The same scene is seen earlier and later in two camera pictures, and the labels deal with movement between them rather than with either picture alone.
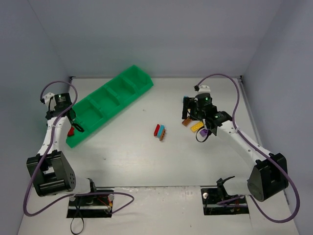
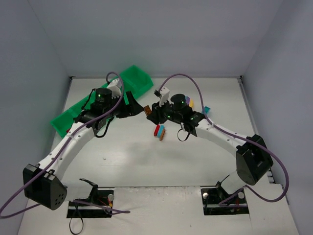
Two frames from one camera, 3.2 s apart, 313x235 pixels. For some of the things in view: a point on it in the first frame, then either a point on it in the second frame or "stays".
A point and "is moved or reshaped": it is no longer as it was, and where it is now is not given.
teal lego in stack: x=162 y=127 stays
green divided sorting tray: x=90 y=111 stays
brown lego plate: x=187 y=121 is moved or reshaped
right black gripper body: x=187 y=109 to x=158 y=111
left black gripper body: x=74 y=122 to x=125 y=106
